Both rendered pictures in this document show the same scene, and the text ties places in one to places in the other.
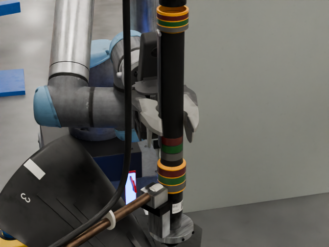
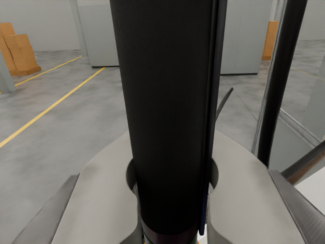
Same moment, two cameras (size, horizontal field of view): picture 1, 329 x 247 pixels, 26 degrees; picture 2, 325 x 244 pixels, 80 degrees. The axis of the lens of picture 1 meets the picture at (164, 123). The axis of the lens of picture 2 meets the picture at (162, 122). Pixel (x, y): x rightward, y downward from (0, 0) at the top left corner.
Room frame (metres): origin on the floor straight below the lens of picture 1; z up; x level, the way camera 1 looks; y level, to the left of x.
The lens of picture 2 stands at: (0.98, 0.01, 1.57)
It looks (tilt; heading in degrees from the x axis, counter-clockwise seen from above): 28 degrees down; 196
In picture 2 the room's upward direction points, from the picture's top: 3 degrees counter-clockwise
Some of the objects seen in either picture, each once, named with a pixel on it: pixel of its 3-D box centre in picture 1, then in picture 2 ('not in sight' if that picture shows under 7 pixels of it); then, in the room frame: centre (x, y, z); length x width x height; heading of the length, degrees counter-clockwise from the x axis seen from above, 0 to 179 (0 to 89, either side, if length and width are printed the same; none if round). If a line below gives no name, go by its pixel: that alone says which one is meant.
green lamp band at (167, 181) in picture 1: (171, 174); not in sight; (0.91, -0.01, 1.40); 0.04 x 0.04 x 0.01
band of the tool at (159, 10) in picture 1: (172, 18); not in sight; (0.91, -0.01, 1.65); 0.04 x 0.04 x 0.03
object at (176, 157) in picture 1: (171, 152); not in sight; (0.91, -0.01, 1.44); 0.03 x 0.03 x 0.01
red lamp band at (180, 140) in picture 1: (172, 136); (169, 213); (0.91, -0.01, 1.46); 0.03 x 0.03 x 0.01
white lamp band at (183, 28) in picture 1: (172, 24); not in sight; (0.91, -0.01, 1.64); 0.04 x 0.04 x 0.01
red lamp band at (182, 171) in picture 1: (171, 166); not in sight; (0.91, -0.01, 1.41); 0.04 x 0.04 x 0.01
